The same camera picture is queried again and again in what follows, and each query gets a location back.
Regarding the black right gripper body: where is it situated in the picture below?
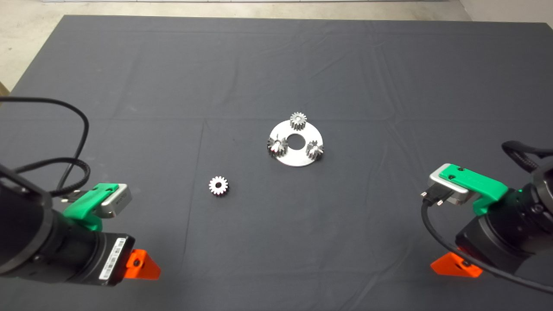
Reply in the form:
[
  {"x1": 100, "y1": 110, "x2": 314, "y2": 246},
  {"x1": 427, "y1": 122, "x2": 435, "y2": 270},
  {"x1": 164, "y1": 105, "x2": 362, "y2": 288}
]
[{"x1": 456, "y1": 216, "x2": 538, "y2": 273}]

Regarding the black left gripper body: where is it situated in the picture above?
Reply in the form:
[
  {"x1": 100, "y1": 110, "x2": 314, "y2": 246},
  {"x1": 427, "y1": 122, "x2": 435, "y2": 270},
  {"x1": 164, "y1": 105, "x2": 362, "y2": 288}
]
[{"x1": 86, "y1": 232, "x2": 136, "y2": 286}]

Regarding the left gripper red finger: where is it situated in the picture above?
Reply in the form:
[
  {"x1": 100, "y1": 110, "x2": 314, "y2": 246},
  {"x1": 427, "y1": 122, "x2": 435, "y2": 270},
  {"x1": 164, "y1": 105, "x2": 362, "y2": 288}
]
[{"x1": 125, "y1": 249, "x2": 161, "y2": 280}]

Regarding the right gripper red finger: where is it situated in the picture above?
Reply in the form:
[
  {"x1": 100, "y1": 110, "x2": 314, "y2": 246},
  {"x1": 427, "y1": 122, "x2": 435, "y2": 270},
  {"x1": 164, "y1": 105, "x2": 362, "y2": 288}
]
[{"x1": 431, "y1": 252, "x2": 483, "y2": 278}]

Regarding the small steel gear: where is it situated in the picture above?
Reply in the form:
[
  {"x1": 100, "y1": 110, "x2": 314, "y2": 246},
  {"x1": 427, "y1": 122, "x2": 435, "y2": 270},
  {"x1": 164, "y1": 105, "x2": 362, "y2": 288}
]
[
  {"x1": 306, "y1": 140, "x2": 324, "y2": 161},
  {"x1": 209, "y1": 176, "x2": 229, "y2": 197},
  {"x1": 289, "y1": 112, "x2": 308, "y2": 131}
]

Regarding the large steel gear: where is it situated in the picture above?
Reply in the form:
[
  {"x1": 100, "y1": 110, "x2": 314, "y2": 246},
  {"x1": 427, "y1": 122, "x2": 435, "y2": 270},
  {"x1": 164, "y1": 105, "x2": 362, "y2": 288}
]
[{"x1": 267, "y1": 135, "x2": 289, "y2": 158}]

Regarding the round metal plate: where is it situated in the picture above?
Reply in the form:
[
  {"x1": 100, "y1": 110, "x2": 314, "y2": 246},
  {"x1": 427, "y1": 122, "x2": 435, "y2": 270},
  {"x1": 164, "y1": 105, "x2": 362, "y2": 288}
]
[{"x1": 269, "y1": 120, "x2": 324, "y2": 167}]

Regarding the dark grey table cloth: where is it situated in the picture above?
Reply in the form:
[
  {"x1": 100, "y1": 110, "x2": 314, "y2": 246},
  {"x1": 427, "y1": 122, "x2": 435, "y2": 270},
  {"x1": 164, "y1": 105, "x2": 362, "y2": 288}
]
[{"x1": 0, "y1": 15, "x2": 553, "y2": 311}]

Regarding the silver left camera box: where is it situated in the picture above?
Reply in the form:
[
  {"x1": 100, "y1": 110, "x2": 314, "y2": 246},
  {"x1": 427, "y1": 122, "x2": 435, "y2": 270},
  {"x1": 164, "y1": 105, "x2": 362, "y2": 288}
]
[{"x1": 100, "y1": 184, "x2": 132, "y2": 219}]

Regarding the silver camera box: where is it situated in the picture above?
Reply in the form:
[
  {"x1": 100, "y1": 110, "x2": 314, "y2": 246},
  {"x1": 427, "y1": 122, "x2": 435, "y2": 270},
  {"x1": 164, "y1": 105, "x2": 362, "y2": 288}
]
[
  {"x1": 100, "y1": 184, "x2": 132, "y2": 219},
  {"x1": 428, "y1": 171, "x2": 469, "y2": 206}
]

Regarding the green left camera mount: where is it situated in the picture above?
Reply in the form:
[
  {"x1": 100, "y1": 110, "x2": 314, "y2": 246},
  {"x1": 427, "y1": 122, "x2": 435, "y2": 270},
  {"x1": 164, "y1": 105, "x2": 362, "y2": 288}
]
[{"x1": 64, "y1": 183, "x2": 119, "y2": 232}]

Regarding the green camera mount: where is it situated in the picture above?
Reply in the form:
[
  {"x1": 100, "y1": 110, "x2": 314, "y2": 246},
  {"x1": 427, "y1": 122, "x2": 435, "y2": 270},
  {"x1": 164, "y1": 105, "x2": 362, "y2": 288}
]
[
  {"x1": 64, "y1": 183, "x2": 119, "y2": 232},
  {"x1": 439, "y1": 163, "x2": 509, "y2": 216}
]

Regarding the silver right camera box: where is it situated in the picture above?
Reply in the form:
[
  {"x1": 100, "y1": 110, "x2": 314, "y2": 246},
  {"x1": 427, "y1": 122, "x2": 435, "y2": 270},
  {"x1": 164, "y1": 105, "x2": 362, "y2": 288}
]
[{"x1": 428, "y1": 171, "x2": 469, "y2": 206}]

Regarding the green right camera mount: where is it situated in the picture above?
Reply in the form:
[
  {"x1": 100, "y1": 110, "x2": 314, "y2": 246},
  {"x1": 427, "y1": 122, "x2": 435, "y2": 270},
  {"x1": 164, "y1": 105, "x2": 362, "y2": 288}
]
[{"x1": 439, "y1": 163, "x2": 509, "y2": 216}]

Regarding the braided black right arm cable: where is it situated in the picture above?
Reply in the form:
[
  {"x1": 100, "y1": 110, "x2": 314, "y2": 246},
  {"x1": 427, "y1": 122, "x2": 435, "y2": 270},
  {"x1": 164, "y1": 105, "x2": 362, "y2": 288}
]
[{"x1": 501, "y1": 140, "x2": 553, "y2": 173}]

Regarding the braided black arm cable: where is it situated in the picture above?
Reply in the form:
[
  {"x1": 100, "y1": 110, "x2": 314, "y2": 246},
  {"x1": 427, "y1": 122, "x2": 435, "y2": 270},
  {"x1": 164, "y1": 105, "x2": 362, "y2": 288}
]
[
  {"x1": 501, "y1": 140, "x2": 553, "y2": 173},
  {"x1": 13, "y1": 158, "x2": 91, "y2": 203}
]

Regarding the braided black left arm cable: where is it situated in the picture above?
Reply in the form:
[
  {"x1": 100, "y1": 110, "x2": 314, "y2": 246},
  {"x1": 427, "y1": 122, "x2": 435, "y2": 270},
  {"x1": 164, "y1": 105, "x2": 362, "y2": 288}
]
[{"x1": 13, "y1": 158, "x2": 91, "y2": 203}]

